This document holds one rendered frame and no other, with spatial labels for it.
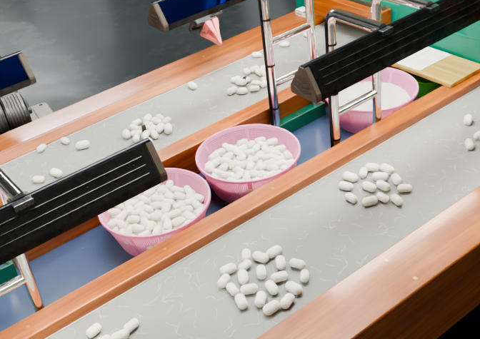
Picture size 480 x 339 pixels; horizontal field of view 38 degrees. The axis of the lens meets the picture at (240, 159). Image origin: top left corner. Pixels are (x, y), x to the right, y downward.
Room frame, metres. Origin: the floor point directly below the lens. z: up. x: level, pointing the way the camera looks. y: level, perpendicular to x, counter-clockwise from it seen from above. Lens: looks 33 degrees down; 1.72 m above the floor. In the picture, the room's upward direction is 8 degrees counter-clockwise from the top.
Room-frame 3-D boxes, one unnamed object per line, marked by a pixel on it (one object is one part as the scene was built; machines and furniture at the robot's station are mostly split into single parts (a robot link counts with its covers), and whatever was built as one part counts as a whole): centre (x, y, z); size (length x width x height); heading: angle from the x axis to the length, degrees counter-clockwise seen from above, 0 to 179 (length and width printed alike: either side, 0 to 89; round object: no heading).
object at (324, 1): (2.17, -0.43, 0.83); 0.30 x 0.06 x 0.07; 33
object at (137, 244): (1.34, 0.21, 0.72); 0.27 x 0.27 x 0.10
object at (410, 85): (1.74, -0.39, 0.72); 0.27 x 0.27 x 0.10
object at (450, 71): (1.86, -0.57, 0.77); 0.33 x 0.15 x 0.01; 33
